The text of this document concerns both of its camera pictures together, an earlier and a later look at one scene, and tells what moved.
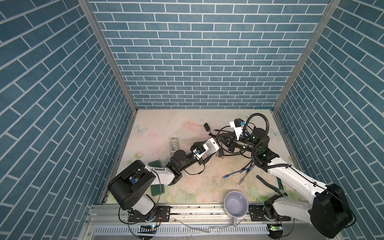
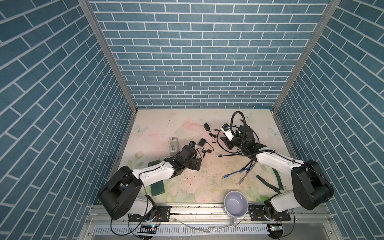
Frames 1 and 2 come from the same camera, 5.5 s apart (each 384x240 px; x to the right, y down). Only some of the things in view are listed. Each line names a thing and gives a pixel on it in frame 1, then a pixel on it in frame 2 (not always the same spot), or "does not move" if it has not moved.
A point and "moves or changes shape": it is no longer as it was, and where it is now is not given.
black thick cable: (243, 132) moves or changes shape
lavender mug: (236, 204) does not move
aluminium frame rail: (111, 222) does not move
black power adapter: (220, 153) moves or changes shape
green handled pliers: (280, 189) does not move
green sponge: (155, 188) does not move
